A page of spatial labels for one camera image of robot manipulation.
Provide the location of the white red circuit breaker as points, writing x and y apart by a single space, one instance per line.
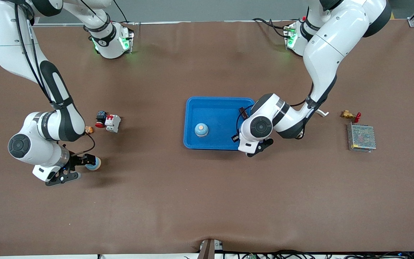
113 123

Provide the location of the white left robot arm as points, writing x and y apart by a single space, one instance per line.
329 46

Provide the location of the black emergency stop button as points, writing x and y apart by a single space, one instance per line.
101 117

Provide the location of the metal table edge bracket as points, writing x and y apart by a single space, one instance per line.
208 250

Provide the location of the metal mesh power supply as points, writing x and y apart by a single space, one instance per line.
362 137

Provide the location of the blue plastic tray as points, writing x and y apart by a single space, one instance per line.
217 111

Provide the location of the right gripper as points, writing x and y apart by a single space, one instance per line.
75 160

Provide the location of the red orange push button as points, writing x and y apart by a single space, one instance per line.
89 130

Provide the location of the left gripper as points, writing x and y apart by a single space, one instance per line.
235 137

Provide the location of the blue bell cream button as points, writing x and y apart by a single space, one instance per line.
201 130
93 164

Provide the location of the large dark electrolytic capacitor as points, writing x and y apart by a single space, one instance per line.
245 110

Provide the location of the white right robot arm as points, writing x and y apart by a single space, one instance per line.
59 122

